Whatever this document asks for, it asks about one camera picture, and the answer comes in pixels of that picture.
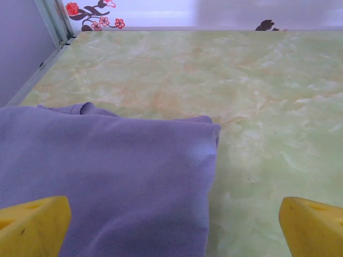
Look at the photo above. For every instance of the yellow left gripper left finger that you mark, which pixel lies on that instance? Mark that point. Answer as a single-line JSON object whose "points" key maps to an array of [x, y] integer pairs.
{"points": [[32, 227]]}

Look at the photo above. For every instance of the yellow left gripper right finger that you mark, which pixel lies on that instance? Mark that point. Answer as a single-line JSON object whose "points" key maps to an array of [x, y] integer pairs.
{"points": [[313, 230]]}

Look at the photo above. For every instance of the purple folded t-shirt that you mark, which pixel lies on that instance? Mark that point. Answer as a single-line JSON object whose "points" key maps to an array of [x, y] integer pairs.
{"points": [[120, 174]]}

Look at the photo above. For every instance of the aluminium table frame rail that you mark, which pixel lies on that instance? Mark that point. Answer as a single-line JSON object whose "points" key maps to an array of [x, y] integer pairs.
{"points": [[32, 77]]}

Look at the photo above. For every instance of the aluminium frame post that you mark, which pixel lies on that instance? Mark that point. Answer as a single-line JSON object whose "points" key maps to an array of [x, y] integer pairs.
{"points": [[52, 21]]}

